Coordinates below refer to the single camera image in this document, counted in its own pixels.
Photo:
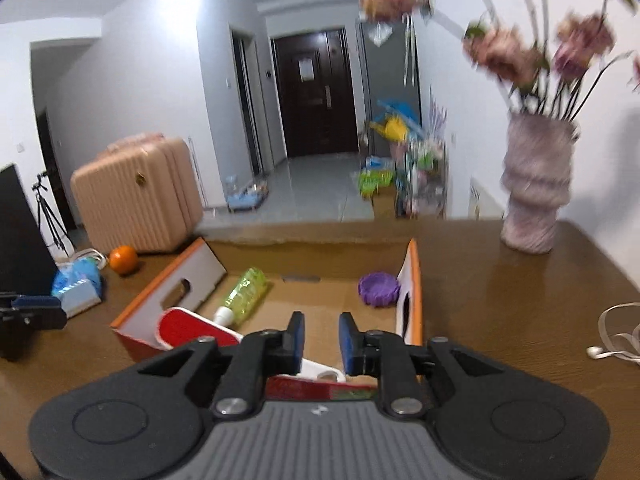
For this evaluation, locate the cluttered storage cart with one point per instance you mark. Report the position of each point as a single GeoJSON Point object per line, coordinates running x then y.
{"type": "Point", "coordinates": [425, 180]}

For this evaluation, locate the black monitor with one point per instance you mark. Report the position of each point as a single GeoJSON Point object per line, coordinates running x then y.
{"type": "Point", "coordinates": [22, 235]}

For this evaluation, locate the red white plastic case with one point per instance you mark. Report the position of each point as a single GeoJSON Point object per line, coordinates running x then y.
{"type": "Point", "coordinates": [190, 327]}

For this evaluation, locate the pink ribbed suitcase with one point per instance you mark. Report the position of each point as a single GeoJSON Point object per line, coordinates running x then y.
{"type": "Point", "coordinates": [135, 200]}

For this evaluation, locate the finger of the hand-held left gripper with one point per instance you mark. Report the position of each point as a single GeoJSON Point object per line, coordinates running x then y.
{"type": "Point", "coordinates": [40, 304]}

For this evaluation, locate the red printed packet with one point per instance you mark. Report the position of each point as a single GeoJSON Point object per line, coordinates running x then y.
{"type": "Point", "coordinates": [320, 389]}

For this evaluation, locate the purple ridged lid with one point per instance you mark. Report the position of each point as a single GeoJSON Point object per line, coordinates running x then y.
{"type": "Point", "coordinates": [378, 290]}

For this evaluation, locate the brown floor carton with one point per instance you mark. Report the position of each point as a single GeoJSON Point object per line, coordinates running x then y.
{"type": "Point", "coordinates": [384, 205]}

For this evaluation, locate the dark brown door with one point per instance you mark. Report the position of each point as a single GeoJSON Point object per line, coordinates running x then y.
{"type": "Point", "coordinates": [312, 95]}

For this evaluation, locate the orange fruit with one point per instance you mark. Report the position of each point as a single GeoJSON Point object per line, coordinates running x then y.
{"type": "Point", "coordinates": [123, 259]}

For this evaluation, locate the white wall board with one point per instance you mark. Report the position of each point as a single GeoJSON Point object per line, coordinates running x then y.
{"type": "Point", "coordinates": [487, 200]}

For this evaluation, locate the blue folded frame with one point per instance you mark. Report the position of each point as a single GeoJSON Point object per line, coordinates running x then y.
{"type": "Point", "coordinates": [400, 109]}

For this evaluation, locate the green transparent bottle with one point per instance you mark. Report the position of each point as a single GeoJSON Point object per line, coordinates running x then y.
{"type": "Point", "coordinates": [245, 292]}

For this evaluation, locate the yellow toy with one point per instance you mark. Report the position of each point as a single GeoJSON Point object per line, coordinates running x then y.
{"type": "Point", "coordinates": [392, 127]}

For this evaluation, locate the blue tissue packet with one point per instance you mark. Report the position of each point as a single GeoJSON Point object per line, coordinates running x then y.
{"type": "Point", "coordinates": [77, 282]}

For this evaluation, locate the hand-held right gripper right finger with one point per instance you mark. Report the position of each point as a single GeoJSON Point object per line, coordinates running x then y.
{"type": "Point", "coordinates": [347, 346]}

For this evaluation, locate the green printed bag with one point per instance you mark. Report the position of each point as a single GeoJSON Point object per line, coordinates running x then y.
{"type": "Point", "coordinates": [372, 182]}

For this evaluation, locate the white earphones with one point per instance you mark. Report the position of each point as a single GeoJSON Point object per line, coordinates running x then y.
{"type": "Point", "coordinates": [617, 332]}

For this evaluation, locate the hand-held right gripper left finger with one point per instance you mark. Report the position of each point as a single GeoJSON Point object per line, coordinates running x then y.
{"type": "Point", "coordinates": [298, 340]}

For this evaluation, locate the grey pen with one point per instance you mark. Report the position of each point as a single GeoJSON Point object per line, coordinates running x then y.
{"type": "Point", "coordinates": [301, 278]}

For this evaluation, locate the white mug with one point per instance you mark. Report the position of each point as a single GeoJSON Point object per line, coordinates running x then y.
{"type": "Point", "coordinates": [320, 371]}

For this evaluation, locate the orange white cardboard box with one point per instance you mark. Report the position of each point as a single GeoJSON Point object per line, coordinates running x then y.
{"type": "Point", "coordinates": [320, 305]}

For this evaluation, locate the black tripod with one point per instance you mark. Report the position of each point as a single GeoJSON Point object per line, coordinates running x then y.
{"type": "Point", "coordinates": [47, 210]}

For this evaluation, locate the blue pet water feeder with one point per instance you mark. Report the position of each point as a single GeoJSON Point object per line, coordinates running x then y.
{"type": "Point", "coordinates": [245, 195]}

